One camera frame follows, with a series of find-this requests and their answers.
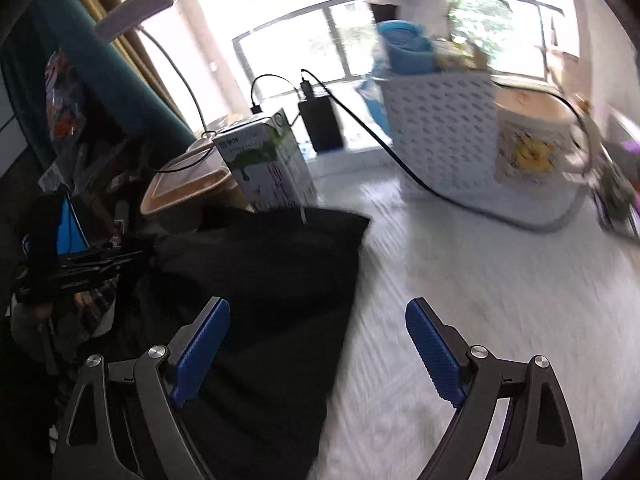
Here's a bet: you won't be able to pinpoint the beige lunch box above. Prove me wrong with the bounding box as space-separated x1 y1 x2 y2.
140 132 251 233

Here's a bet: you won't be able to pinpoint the plaid shirt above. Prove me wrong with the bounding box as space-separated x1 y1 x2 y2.
75 280 121 336

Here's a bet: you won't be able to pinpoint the colourful snack bag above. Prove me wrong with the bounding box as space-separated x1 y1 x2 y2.
45 50 96 161

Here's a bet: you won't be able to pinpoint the black pants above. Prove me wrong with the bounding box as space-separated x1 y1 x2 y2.
75 205 372 480

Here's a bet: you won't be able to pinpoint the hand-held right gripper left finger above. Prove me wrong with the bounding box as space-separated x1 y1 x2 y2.
50 296 232 480

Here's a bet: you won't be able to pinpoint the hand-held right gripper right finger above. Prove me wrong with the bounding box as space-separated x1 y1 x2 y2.
405 297 583 480

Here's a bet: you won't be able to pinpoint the blue pack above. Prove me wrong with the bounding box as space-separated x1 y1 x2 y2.
375 20 436 78

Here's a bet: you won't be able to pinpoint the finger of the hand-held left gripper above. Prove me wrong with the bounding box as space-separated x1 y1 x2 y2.
57 247 156 292

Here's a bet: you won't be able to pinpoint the short black cable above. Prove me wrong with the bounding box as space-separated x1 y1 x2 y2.
250 74 301 116

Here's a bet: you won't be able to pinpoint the white and green milk carton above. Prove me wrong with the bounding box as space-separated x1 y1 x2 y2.
212 108 318 213

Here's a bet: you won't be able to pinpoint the white plastic basket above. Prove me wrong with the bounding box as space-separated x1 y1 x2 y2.
372 67 501 201

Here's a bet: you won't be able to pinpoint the balcony railing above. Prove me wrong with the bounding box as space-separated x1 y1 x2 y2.
232 0 566 81

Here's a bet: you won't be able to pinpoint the white mug with yellow print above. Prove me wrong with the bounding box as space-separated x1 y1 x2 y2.
492 87 593 228

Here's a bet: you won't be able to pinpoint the white tissue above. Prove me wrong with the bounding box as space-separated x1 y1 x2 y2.
362 0 451 36

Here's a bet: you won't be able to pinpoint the grey desk lamp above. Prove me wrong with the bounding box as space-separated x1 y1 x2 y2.
94 0 208 138

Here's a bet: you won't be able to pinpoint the tablet with blue screen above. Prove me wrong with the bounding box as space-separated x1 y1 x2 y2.
57 195 91 256

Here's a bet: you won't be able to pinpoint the dark blue curtain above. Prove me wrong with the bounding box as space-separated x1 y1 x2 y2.
0 0 186 136

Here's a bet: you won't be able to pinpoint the black power bank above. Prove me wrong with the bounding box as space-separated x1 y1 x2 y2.
298 97 345 153

